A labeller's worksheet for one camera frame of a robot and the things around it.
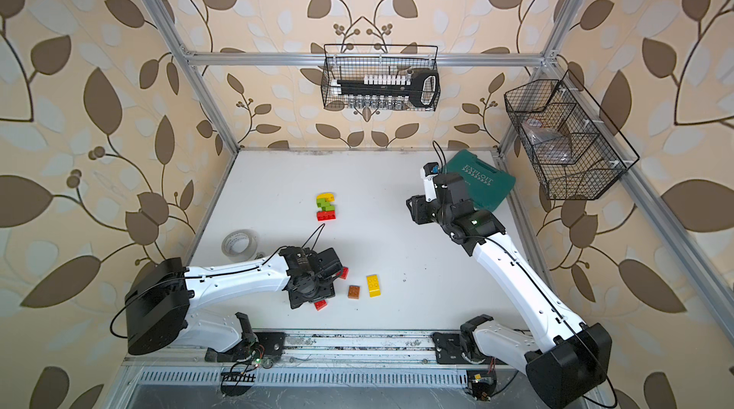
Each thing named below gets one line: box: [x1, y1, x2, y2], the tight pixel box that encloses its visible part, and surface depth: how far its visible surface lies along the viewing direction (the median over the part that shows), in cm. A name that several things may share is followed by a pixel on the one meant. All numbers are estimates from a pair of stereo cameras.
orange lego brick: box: [347, 284, 361, 300], surface depth 84 cm
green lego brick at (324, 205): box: [316, 199, 336, 212], surface depth 103 cm
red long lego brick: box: [316, 210, 337, 221], surface depth 101 cm
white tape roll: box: [221, 229, 260, 262], surface depth 93 cm
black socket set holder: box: [330, 68, 441, 110], surface depth 86 cm
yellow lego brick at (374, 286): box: [366, 274, 382, 299], surface depth 86 cm
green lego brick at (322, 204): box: [316, 197, 332, 210], surface depth 104 cm
